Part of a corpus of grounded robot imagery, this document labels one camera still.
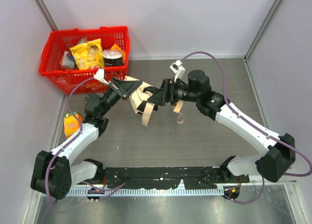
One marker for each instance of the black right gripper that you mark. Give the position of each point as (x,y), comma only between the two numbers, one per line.
(167,91)

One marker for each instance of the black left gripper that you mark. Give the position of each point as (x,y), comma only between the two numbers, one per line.
(118,89)

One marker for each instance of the beige and black umbrella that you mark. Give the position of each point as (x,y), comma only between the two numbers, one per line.
(138,100)

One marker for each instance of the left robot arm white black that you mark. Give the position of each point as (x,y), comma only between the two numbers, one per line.
(53,172)

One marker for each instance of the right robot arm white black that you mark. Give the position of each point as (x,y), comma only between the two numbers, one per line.
(275,152)

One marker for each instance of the black cd spindle case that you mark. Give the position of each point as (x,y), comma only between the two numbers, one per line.
(107,61)

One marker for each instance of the orange snack packet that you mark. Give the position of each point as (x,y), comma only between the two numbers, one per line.
(117,54)

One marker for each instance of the yellow chips bag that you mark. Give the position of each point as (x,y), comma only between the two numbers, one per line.
(88,55)

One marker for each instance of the red plastic shopping basket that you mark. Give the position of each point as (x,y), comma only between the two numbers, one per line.
(72,56)

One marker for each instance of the grey small box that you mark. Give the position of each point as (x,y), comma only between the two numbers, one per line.
(66,61)

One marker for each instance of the orange juice carton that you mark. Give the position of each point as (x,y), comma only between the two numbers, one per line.
(71,123)

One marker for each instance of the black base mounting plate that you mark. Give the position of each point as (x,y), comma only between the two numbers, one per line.
(169,177)

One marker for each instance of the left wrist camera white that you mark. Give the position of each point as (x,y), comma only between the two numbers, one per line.
(100,76)

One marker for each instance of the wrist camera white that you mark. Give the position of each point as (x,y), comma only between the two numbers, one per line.
(100,76)
(177,69)

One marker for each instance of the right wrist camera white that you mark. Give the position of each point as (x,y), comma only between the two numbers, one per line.
(177,69)

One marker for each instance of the white slotted cable duct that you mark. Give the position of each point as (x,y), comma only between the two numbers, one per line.
(179,191)

